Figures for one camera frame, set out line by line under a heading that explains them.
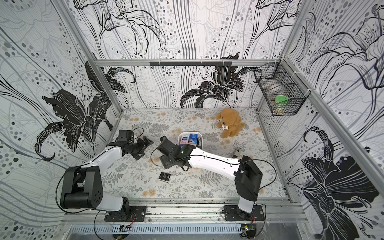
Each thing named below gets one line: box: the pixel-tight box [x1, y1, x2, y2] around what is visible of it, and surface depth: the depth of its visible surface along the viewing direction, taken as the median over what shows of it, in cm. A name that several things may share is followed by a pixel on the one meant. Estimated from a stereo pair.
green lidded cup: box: [274, 95, 290, 112], surface depth 81 cm
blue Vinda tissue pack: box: [188, 133, 198, 146], surface depth 97 cm
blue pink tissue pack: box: [180, 134, 190, 145], surface depth 97 cm
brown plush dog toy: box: [216, 108, 246, 138], surface depth 95 cm
